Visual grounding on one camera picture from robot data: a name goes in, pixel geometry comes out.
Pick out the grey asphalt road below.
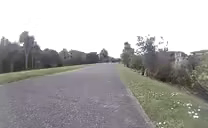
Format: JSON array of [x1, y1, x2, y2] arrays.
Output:
[[0, 63, 152, 128]]

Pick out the long dark hedge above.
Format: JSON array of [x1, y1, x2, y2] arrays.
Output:
[[0, 35, 122, 75]]

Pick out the row of bushes and trees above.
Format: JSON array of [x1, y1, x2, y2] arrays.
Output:
[[119, 9, 208, 107]]

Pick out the pale building behind bushes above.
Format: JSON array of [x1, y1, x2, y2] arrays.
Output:
[[166, 50, 190, 66]]

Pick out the tall thin-trunked tree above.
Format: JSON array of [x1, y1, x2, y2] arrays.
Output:
[[19, 30, 36, 70]]

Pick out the grass strip beside hedge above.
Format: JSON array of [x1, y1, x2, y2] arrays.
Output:
[[0, 64, 93, 88]]

